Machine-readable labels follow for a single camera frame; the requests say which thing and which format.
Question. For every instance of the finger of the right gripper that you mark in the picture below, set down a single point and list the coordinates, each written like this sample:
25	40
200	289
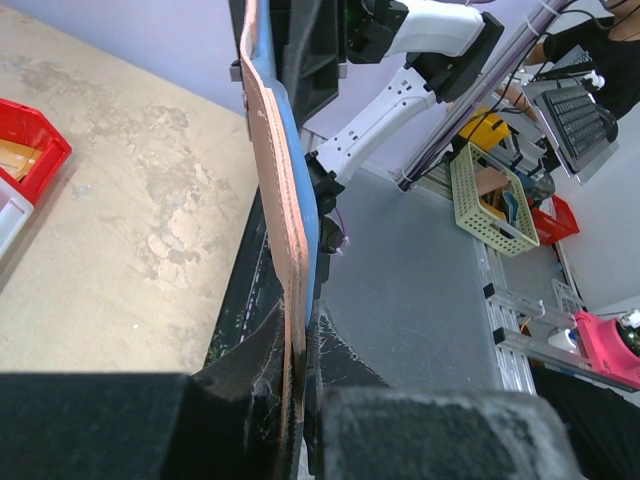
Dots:
308	38

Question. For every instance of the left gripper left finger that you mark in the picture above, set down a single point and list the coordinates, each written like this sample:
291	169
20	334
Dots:
228	421

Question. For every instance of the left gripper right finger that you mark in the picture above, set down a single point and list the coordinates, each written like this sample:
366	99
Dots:
357	426

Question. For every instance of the pink leather card holder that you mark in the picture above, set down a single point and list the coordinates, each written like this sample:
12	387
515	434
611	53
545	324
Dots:
287	196

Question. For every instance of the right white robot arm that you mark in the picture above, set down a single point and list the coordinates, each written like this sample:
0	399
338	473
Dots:
435	27

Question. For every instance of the orange card in red bin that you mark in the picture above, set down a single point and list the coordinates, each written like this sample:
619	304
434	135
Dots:
17	160

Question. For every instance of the yellow perforated plastic basket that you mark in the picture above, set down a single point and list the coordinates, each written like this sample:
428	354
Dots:
490	203

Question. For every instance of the pink plastic device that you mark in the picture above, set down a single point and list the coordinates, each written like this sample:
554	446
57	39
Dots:
606	351

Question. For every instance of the small red tray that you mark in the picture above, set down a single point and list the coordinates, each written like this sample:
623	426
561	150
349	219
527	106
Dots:
554	221

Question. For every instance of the black computer keyboard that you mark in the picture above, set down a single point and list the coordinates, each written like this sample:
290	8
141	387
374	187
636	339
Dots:
582	127

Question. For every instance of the red plastic bin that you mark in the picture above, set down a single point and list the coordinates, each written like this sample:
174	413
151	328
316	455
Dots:
28	126

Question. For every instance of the white plastic bin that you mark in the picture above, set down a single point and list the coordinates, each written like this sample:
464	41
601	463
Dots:
15	212

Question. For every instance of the person in black shirt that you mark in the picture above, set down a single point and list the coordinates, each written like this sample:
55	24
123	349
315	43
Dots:
613	46

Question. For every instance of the black metal base frame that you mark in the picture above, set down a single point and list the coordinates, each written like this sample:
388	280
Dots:
252	291

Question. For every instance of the aluminium rail frame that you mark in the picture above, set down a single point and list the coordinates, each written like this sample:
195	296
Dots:
520	327

